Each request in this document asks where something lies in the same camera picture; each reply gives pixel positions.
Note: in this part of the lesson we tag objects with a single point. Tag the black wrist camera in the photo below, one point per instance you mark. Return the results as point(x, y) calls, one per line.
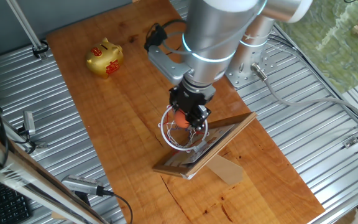
point(155, 37)

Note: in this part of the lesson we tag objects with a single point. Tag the silver corner bracket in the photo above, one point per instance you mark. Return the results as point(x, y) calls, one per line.
point(350, 142)

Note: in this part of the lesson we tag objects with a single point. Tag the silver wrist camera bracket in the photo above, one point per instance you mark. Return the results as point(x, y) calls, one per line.
point(169, 67)

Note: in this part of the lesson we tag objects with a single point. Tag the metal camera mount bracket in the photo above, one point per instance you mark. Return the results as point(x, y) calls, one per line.
point(40, 145)

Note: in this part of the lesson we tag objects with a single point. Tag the black pole clamp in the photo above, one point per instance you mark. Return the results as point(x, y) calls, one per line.
point(39, 49)

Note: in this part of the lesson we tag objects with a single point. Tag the golden piggy bank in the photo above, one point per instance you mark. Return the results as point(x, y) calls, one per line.
point(102, 59)

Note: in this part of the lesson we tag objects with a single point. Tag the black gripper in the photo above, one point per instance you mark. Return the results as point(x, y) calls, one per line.
point(188, 98)

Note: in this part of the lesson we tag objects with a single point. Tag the white backboard with orange print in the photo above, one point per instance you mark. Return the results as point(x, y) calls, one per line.
point(197, 157)

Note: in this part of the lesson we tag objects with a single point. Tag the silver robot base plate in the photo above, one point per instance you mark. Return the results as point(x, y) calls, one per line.
point(238, 79)

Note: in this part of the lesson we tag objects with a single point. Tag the mini basketball hoop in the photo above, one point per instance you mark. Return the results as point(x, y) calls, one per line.
point(169, 171)

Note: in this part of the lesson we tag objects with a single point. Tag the grey tripod pole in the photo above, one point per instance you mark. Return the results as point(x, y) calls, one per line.
point(25, 25)

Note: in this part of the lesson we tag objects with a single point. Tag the black keyboard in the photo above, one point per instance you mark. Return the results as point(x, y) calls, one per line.
point(6, 203)

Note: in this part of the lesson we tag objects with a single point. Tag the plastic wrapped metal beam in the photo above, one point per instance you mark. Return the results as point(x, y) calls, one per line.
point(26, 177)

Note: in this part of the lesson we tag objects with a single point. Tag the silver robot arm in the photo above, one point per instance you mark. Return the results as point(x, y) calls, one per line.
point(210, 31)

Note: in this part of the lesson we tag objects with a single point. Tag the cardboard frame stand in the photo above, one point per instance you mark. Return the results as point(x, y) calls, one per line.
point(225, 171)

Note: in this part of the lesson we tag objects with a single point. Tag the silver finned camera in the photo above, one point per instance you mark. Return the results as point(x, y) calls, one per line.
point(81, 185)

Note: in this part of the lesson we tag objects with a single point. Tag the small orange basketball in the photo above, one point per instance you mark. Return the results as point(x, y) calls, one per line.
point(181, 121)

